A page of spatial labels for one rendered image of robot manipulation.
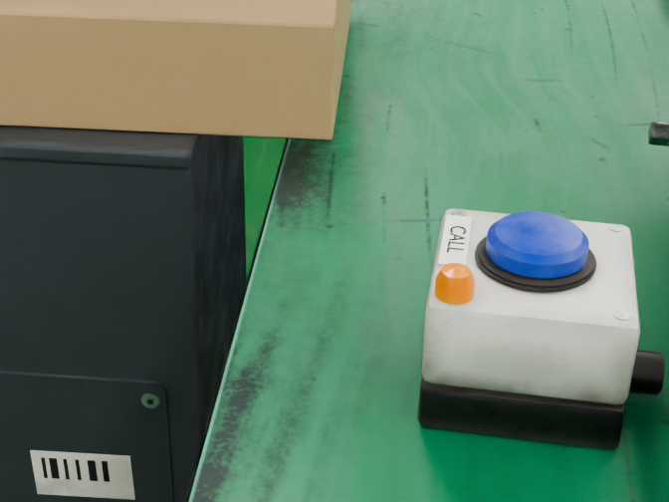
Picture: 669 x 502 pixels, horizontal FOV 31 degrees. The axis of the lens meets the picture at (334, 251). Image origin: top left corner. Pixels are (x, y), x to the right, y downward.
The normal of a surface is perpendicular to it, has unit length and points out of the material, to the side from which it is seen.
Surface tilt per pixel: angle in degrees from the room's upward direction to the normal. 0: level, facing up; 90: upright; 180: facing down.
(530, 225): 3
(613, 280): 0
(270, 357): 0
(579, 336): 90
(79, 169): 90
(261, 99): 90
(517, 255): 44
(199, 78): 90
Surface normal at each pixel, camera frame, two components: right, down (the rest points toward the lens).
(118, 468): -0.09, 0.51
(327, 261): 0.02, -0.85
